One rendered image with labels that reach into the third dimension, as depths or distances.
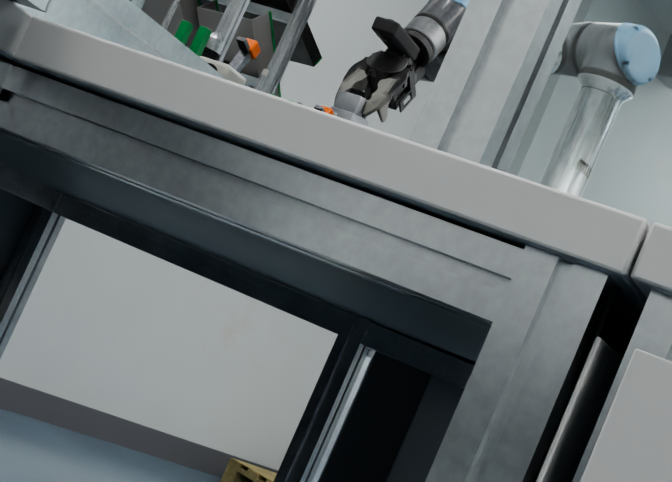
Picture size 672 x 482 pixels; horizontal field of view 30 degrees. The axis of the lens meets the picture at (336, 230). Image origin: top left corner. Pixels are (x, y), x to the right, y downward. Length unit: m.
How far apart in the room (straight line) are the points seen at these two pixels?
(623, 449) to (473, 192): 0.15
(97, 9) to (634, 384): 0.68
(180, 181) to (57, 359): 4.94
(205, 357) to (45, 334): 0.90
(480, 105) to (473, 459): 0.20
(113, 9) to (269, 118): 0.46
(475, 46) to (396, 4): 5.79
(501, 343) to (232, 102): 0.21
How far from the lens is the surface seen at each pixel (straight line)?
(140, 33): 1.18
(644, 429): 0.60
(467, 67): 0.71
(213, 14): 2.10
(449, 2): 2.26
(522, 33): 0.71
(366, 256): 0.67
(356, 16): 6.32
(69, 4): 1.10
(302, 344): 6.50
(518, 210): 0.64
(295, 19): 2.08
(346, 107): 2.05
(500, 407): 0.63
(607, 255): 0.62
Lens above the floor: 0.74
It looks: 6 degrees up
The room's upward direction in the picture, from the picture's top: 24 degrees clockwise
